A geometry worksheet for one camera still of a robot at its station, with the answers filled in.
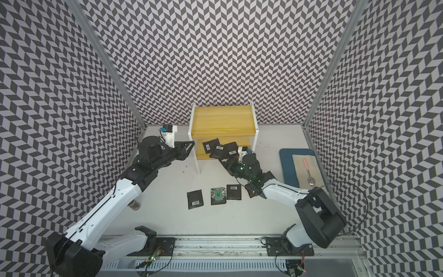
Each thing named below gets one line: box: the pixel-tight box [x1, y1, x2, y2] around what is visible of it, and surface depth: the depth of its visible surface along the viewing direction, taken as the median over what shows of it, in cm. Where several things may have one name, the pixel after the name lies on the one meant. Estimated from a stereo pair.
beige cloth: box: [291, 154, 328, 192], surface depth 98 cm
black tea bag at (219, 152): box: [209, 144, 229, 160], surface depth 87 cm
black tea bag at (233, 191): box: [226, 184, 242, 201], surface depth 91 cm
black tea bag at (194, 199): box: [186, 189, 204, 211], surface depth 88 cm
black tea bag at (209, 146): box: [202, 137, 221, 154], surface depth 90 cm
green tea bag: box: [210, 186, 227, 206], surface depth 89 cm
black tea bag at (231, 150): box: [223, 141, 240, 159], surface depth 88 cm
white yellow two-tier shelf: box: [188, 101, 259, 175], surface depth 78 cm
